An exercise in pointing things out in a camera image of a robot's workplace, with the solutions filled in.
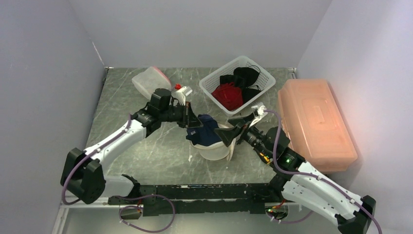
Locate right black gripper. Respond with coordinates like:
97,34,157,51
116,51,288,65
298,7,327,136
214,114,273,159

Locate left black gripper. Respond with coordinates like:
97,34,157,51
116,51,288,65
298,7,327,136
159,101,203,129

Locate navy blue bra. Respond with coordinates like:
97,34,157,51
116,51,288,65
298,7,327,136
186,114,222,146

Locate white mesh laundry bag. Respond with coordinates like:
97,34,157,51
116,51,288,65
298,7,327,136
189,123,235,161

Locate red bra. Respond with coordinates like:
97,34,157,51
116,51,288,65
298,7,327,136
212,82,244,111

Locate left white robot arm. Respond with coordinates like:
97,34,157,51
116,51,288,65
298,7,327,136
60,86,203,205

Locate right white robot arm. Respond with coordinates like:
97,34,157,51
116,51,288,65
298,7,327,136
214,114,383,234

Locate black bra in basket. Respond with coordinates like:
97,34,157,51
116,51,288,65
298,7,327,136
219,65,262,103

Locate black yellow short screwdriver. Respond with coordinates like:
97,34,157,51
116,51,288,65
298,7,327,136
259,153,271,164

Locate white plastic basket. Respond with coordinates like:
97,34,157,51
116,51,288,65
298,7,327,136
199,56,276,117

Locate orange translucent storage box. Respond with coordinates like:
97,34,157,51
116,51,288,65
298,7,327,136
278,79,357,174

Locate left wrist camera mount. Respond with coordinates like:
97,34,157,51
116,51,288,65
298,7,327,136
172,83,193,105

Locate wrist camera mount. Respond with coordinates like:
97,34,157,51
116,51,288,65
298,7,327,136
172,83,193,105
249,102,267,127

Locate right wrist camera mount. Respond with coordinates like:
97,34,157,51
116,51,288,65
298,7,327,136
249,102,267,127

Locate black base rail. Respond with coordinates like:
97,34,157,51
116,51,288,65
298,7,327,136
108,183,288,216

